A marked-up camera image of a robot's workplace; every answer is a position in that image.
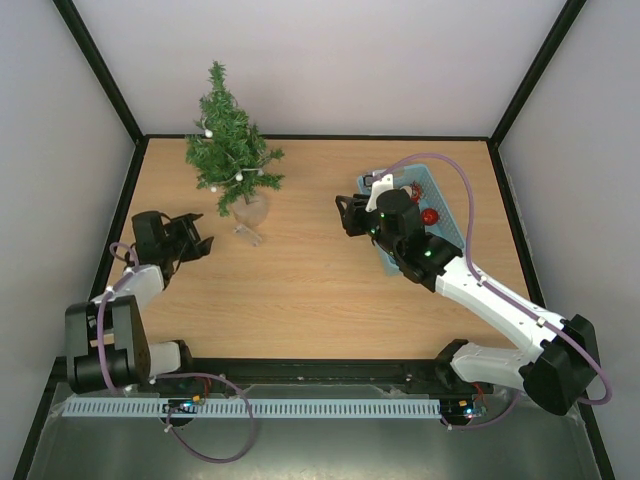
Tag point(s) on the fairy light string white beads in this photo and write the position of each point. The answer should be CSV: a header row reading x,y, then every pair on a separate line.
x,y
230,157

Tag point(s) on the light blue plastic basket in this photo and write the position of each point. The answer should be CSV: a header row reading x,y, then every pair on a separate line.
x,y
418,182

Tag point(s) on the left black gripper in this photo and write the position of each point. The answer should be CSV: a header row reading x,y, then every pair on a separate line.
x,y
186,223

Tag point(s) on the black frame rail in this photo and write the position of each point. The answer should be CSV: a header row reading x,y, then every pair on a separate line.
x,y
320,370

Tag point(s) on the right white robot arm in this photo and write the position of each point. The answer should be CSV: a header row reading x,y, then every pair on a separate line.
x,y
441,267

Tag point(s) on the red ball ornament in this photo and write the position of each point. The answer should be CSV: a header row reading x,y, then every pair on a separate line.
x,y
430,216

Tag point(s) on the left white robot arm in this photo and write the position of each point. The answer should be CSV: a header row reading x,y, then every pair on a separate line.
x,y
106,345

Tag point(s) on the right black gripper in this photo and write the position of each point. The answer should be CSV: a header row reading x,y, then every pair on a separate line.
x,y
355,215

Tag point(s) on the small green christmas tree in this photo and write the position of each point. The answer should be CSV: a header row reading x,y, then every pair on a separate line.
x,y
220,103

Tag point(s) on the white cable duct rail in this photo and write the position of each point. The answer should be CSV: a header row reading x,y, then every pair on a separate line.
x,y
258,408

